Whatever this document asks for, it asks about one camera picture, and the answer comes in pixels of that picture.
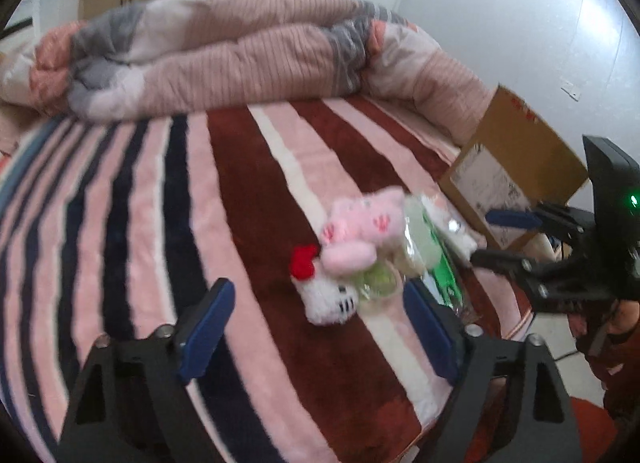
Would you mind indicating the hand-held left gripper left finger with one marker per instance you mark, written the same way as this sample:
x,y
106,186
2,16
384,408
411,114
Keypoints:
x,y
207,330

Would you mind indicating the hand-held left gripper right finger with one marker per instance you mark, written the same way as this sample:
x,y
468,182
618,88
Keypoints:
x,y
431,338

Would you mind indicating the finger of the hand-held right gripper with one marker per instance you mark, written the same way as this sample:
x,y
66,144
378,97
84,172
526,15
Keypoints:
x,y
512,218
500,260

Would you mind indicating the brown cardboard box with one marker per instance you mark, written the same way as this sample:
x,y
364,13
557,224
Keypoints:
x,y
525,153

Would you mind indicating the clear plastic bag with green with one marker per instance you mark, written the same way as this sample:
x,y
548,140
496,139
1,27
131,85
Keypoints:
x,y
422,243

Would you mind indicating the white cat plush red bow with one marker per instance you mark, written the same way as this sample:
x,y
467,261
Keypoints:
x,y
325,300

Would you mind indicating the pink plush toy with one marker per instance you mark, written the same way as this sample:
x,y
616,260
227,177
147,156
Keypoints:
x,y
362,218

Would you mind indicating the clear packet with green item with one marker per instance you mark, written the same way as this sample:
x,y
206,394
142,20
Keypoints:
x,y
452,288

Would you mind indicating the striped bed blanket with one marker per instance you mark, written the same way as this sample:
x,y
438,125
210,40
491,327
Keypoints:
x,y
150,203

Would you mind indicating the pink floral quilt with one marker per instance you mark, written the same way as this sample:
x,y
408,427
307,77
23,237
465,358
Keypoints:
x,y
425,73

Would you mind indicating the pink grey striped fleece blanket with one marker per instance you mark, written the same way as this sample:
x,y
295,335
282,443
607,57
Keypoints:
x,y
240,63

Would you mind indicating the white wall socket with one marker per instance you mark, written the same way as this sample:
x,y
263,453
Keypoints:
x,y
570,89

